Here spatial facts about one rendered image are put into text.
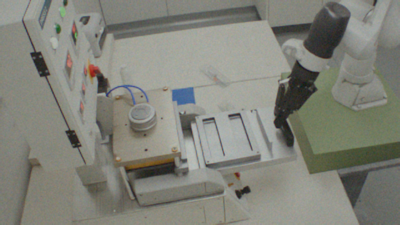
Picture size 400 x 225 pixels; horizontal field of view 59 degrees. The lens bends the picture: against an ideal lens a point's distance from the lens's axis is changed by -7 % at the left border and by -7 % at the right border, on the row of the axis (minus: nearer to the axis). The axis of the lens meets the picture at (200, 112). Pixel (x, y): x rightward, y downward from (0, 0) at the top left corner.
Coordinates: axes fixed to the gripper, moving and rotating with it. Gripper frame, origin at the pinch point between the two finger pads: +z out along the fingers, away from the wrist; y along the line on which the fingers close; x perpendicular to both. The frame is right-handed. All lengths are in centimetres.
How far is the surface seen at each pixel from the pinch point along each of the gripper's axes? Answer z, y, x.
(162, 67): 38, -21, 72
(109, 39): 42, -47, 100
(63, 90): -16, -63, -15
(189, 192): 17.0, -27.8, -15.7
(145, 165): 13.6, -40.2, -9.5
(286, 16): 52, 102, 190
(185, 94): 35, -14, 50
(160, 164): 12.5, -36.1, -9.5
